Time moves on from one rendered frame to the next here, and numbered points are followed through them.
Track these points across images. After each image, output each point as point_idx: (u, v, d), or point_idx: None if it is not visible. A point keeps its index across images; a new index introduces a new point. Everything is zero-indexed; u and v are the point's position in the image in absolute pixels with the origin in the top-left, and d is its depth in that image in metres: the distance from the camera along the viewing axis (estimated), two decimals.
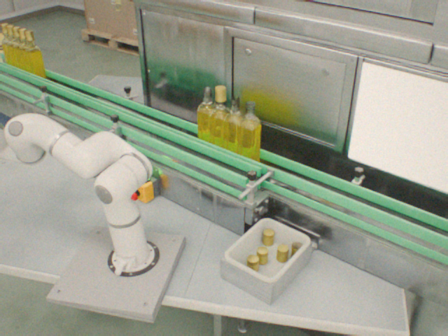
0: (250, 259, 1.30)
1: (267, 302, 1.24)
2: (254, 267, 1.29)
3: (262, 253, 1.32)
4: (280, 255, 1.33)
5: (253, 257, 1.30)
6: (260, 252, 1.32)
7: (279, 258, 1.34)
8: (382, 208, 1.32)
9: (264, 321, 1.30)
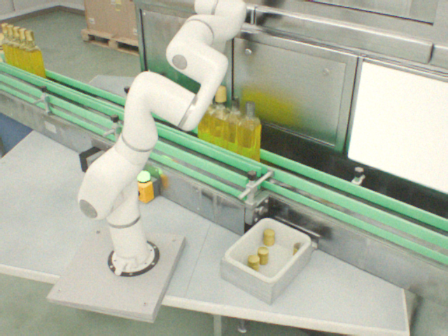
0: (250, 259, 1.30)
1: (267, 302, 1.24)
2: (255, 267, 1.30)
3: (262, 253, 1.32)
4: None
5: (254, 257, 1.30)
6: (260, 252, 1.32)
7: None
8: (382, 208, 1.32)
9: (264, 321, 1.30)
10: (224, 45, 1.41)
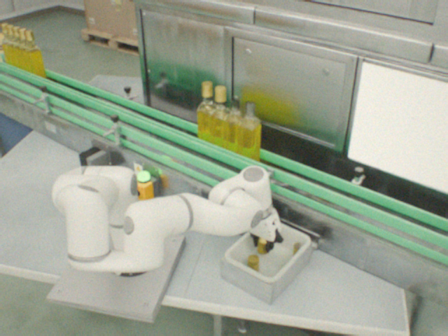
0: (250, 259, 1.30)
1: (267, 302, 1.24)
2: (255, 267, 1.30)
3: (263, 242, 1.30)
4: (211, 89, 1.48)
5: (254, 257, 1.30)
6: (261, 241, 1.30)
7: (211, 92, 1.49)
8: (382, 208, 1.32)
9: (264, 321, 1.30)
10: (268, 234, 1.22)
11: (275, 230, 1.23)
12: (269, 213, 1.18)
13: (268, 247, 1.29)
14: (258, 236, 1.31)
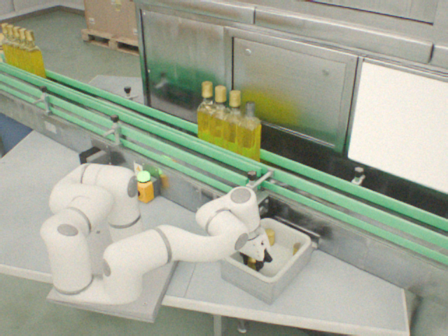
0: (250, 259, 1.30)
1: (267, 302, 1.24)
2: (255, 267, 1.30)
3: (239, 92, 1.42)
4: (211, 89, 1.48)
5: None
6: (238, 93, 1.41)
7: (211, 92, 1.49)
8: (382, 208, 1.32)
9: (264, 321, 1.30)
10: (257, 254, 1.21)
11: (264, 250, 1.22)
12: (257, 234, 1.17)
13: (257, 266, 1.28)
14: (248, 255, 1.30)
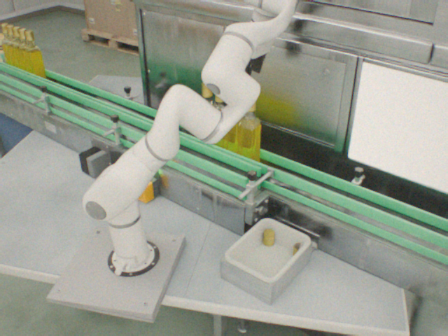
0: None
1: (267, 302, 1.24)
2: (255, 101, 1.41)
3: None
4: None
5: None
6: None
7: (211, 92, 1.49)
8: (382, 208, 1.32)
9: (264, 321, 1.30)
10: (271, 42, 1.30)
11: None
12: None
13: (260, 65, 1.35)
14: (247, 66, 1.32)
